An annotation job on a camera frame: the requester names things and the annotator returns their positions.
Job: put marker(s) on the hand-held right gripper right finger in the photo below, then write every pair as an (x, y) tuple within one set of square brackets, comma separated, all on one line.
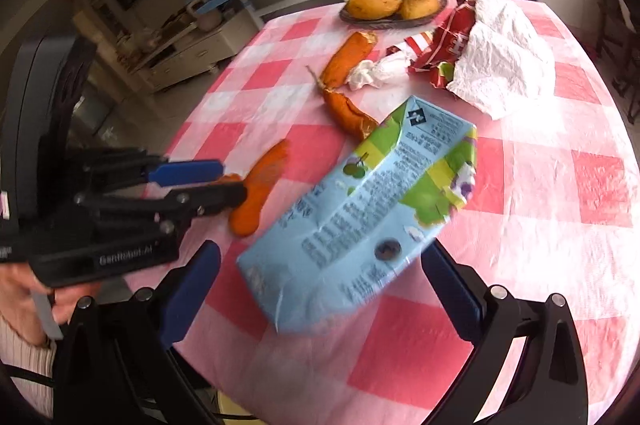
[(455, 295)]

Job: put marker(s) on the round yellow mango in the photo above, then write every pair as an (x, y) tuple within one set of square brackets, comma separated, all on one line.
[(420, 4)]

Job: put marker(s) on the wooden folding chair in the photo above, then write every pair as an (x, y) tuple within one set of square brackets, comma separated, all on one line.
[(620, 30)]

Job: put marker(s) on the person's left forearm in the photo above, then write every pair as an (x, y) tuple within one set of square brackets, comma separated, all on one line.
[(25, 355)]

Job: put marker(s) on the long yellow mango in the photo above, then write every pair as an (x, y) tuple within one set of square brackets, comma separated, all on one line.
[(372, 2)]

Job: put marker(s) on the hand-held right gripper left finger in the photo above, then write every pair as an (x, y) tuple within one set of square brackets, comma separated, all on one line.
[(190, 290)]

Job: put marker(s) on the orange carrot piece with stem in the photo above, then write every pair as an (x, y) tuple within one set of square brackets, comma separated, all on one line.
[(345, 110)]

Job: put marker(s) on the light blue drink carton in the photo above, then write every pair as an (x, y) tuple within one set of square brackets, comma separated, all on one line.
[(350, 205)]

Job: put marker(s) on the dark wicker basket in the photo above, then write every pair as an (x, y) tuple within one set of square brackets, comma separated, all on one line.
[(390, 23)]

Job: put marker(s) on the crumpled white tissue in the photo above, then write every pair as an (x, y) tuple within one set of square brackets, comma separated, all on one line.
[(365, 77)]

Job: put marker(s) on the pink checked tablecloth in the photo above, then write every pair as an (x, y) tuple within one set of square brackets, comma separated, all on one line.
[(525, 180)]

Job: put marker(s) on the person's left hand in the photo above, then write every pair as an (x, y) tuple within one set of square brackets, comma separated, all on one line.
[(20, 295)]

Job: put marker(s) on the white plastic bag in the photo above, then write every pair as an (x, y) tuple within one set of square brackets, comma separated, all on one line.
[(500, 55)]

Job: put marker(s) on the cream television cabinet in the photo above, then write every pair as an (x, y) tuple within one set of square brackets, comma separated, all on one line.
[(200, 50)]

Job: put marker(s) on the red snack wrapper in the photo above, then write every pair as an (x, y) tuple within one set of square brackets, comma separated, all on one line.
[(450, 40)]

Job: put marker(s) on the white kettlebell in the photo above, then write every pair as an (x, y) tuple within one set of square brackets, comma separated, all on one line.
[(207, 20)]

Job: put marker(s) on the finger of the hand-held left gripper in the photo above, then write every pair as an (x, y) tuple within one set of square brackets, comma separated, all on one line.
[(220, 195), (190, 172)]

